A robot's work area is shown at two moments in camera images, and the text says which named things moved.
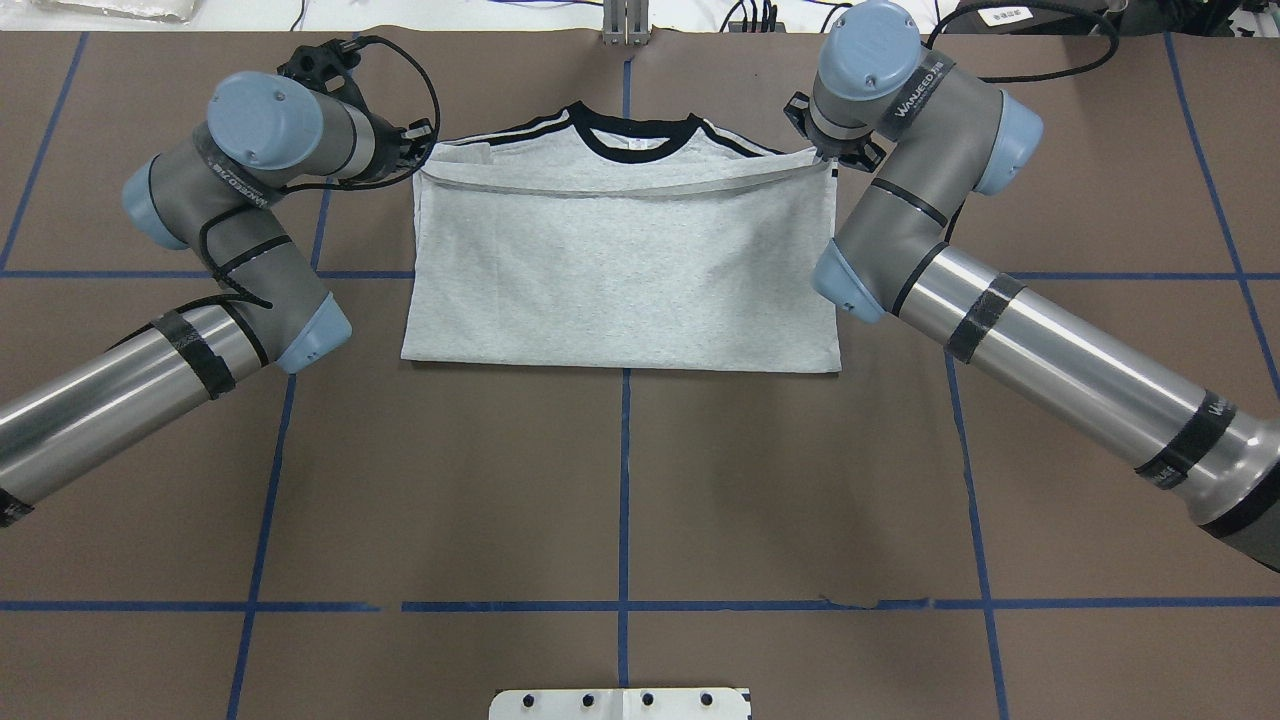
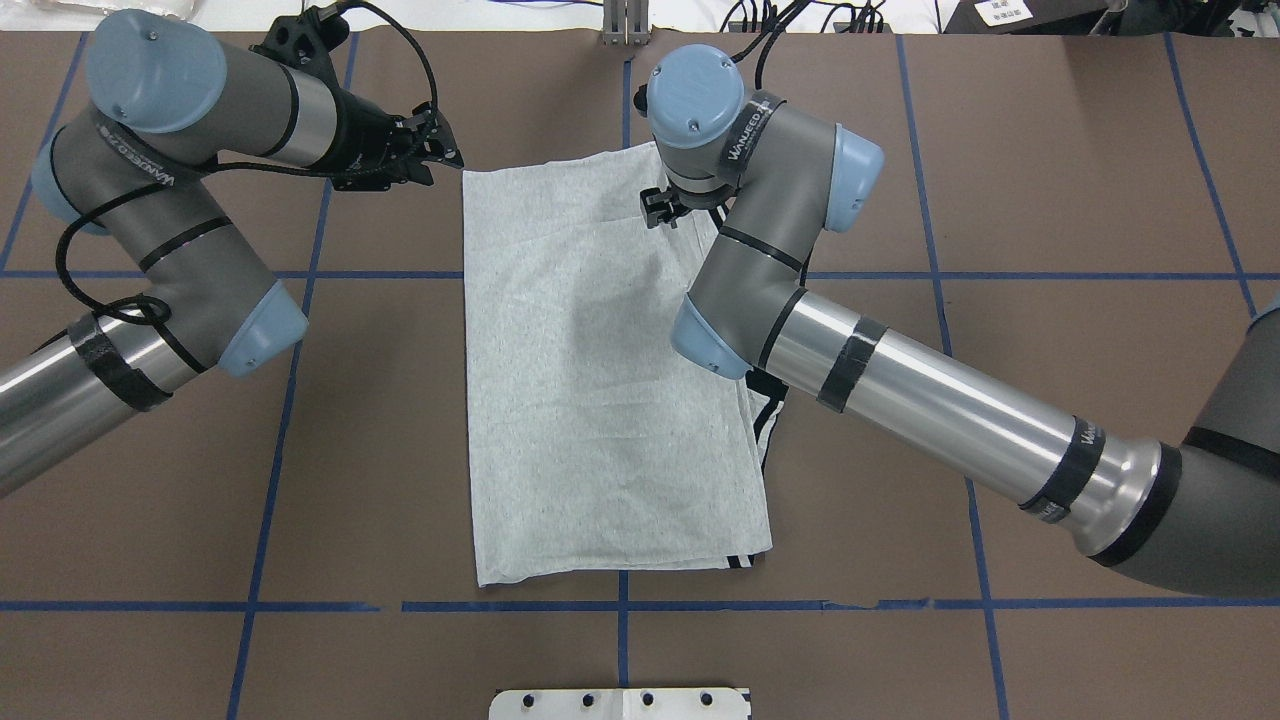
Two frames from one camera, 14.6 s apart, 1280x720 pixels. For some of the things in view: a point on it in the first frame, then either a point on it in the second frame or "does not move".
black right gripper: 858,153 to 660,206
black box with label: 1022,19 does not move
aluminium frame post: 626,23 does not move
